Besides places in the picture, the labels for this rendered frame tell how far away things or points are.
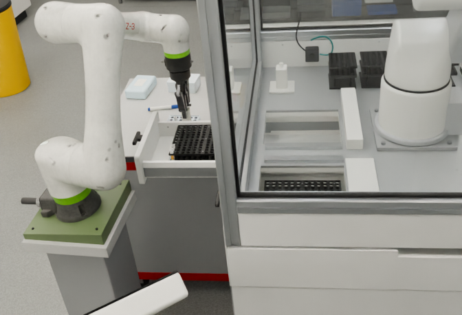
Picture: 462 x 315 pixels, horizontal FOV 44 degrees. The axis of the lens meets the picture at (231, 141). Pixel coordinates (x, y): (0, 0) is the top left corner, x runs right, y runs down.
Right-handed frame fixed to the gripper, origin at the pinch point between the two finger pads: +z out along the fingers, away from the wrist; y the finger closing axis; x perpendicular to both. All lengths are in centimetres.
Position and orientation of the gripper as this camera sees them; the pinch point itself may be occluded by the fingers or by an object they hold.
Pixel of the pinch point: (185, 115)
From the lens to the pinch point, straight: 218.5
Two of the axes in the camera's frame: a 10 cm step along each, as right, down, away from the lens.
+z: 0.8, 8.3, 5.5
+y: -1.6, 5.6, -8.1
